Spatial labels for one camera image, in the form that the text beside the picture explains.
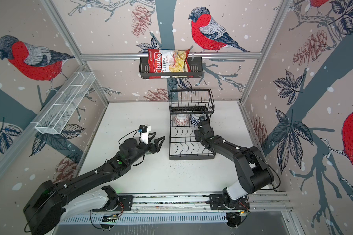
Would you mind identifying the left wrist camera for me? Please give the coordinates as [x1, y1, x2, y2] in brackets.
[138, 125, 151, 145]

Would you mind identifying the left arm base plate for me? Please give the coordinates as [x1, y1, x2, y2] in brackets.
[92, 195, 134, 212]

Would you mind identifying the black wall basket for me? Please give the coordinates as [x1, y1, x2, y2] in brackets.
[139, 57, 203, 79]

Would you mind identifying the red cassava chips bag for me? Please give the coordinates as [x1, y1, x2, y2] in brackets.
[148, 49, 191, 73]

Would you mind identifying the black two-tier dish rack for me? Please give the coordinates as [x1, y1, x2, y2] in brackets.
[169, 89, 215, 161]

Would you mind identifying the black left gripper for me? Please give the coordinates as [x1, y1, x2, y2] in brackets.
[128, 131, 165, 165]

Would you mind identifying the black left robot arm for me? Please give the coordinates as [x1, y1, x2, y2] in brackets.
[23, 132, 165, 235]

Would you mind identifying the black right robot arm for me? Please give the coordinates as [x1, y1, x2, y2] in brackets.
[195, 120, 274, 208]

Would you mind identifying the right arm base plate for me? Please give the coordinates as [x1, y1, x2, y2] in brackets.
[207, 194, 250, 211]

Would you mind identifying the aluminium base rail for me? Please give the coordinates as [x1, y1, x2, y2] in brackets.
[61, 190, 292, 213]

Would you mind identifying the blue geometric patterned bowl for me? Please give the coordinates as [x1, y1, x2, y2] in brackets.
[174, 114, 189, 127]

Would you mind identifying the white mesh wall shelf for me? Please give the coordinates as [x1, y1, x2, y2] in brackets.
[35, 71, 96, 134]

